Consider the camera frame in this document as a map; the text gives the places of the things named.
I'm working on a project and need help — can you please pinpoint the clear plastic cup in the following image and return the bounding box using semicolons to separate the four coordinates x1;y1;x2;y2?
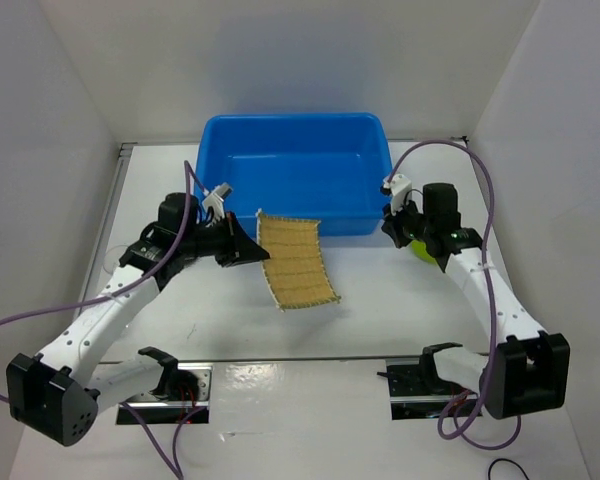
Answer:
102;244;128;275

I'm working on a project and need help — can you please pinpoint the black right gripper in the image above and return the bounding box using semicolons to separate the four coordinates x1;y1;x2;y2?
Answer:
382;193;434;248

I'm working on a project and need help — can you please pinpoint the bamboo placemat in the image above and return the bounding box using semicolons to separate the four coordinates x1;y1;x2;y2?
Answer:
256;211;341;311

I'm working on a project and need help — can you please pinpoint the green plastic plate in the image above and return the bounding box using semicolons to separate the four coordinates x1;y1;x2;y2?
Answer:
410;240;436;264

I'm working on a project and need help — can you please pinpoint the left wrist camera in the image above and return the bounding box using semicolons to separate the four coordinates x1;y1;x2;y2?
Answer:
202;182;233;224

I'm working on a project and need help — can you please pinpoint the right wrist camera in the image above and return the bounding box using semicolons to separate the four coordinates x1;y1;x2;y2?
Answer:
381;173;412;215

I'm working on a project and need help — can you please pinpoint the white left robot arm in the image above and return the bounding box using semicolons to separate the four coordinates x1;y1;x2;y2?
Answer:
6;193;270;447

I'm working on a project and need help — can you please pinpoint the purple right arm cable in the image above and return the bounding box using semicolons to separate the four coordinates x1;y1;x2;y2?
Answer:
380;139;524;449

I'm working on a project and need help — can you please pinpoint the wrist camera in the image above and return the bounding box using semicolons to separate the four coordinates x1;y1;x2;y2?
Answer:
381;173;412;215
202;182;233;224

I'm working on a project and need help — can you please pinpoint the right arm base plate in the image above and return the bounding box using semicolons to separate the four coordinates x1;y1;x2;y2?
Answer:
377;356;464;420

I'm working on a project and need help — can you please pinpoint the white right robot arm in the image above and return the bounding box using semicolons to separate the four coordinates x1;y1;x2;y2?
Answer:
381;175;570;419

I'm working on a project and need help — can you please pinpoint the thin black cable loop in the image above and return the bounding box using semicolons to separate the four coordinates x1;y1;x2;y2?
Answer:
487;457;531;480

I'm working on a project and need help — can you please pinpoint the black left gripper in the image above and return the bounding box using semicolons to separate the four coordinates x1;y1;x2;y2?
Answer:
180;211;270;267

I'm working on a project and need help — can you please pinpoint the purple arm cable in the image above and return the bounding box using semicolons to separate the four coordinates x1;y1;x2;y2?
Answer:
0;159;211;480
380;139;524;449

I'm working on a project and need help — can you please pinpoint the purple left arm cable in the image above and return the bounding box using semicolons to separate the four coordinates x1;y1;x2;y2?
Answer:
0;159;211;480

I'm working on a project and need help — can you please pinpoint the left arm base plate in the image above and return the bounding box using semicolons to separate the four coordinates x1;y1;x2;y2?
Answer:
127;362;213;425

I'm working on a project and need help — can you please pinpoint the blue plastic bin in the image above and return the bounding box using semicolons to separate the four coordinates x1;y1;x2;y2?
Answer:
195;113;391;236

